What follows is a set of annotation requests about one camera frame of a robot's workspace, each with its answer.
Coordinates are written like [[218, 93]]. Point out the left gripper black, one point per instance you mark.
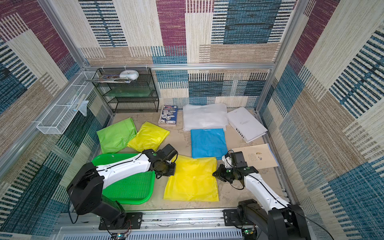
[[172, 172]]

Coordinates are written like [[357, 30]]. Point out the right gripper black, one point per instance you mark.
[[221, 175]]

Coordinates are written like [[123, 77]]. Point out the large yellow raincoat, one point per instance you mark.
[[193, 181]]

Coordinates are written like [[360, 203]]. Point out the blue raincoat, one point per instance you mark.
[[206, 143]]

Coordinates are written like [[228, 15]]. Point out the green plastic basket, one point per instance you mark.
[[134, 190]]

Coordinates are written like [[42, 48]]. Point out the white translucent raincoat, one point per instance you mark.
[[214, 116]]

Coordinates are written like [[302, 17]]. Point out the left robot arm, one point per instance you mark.
[[86, 189]]

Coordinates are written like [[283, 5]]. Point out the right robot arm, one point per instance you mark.
[[274, 216]]

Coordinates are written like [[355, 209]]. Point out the small yellow folded raincoat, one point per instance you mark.
[[149, 137]]

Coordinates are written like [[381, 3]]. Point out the lime green folded raincoat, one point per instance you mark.
[[115, 138]]

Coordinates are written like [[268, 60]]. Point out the tan notebook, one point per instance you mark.
[[259, 156]]

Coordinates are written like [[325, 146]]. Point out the blue treehouse book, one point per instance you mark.
[[169, 116]]

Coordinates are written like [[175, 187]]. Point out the white book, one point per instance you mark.
[[246, 125]]

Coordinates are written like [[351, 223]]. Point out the white bowl on rack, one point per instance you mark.
[[130, 75]]

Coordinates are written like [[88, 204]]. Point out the magazine on rack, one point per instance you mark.
[[109, 79]]

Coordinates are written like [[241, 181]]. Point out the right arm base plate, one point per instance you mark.
[[233, 218]]

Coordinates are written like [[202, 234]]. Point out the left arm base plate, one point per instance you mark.
[[132, 220]]

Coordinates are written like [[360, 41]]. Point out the black wire shelf rack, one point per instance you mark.
[[138, 96]]

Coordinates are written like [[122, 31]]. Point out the white wire wall basket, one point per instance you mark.
[[72, 101]]

